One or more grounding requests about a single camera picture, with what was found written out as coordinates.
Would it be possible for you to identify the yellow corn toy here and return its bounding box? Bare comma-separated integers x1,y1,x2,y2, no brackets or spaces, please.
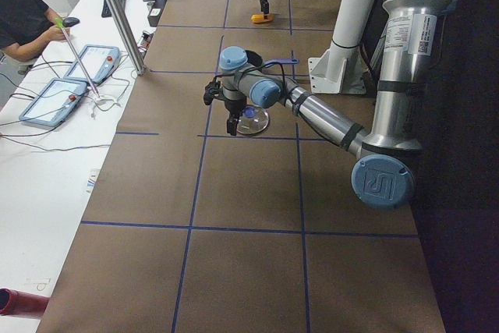
250,14,274,24

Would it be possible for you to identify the glass lid with blue knob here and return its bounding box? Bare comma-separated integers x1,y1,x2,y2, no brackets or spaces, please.
236,105,270,136

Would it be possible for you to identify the dark blue pot with handle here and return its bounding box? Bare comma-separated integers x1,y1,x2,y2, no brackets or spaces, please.
246,50,299,69

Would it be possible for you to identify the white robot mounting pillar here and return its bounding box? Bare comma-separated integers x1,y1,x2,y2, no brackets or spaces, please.
308,0,374,94

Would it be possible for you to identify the upper blue teach pendant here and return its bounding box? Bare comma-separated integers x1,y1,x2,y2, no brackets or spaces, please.
79,44,120,86

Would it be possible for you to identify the blue teach pendant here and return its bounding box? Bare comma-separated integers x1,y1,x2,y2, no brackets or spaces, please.
79,44,120,86
19,78,87,127

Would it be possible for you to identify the lower blue teach pendant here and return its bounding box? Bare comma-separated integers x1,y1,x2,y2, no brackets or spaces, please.
19,78,87,127

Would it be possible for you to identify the black barcode scanner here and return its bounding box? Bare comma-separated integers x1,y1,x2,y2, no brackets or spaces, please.
62,17,80,28

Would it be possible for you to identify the pink metal rod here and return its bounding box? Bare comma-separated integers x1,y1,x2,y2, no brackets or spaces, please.
55,17,101,98

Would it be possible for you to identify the person in black shirt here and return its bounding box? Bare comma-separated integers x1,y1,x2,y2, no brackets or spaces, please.
1,0,69,62

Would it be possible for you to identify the red cylinder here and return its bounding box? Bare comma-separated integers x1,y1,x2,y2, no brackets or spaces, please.
1,289,50,319

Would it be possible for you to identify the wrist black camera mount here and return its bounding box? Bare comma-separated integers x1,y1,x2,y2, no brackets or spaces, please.
203,80,225,106

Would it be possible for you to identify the aluminium frame post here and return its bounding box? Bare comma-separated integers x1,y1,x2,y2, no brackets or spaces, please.
105,0,146,76

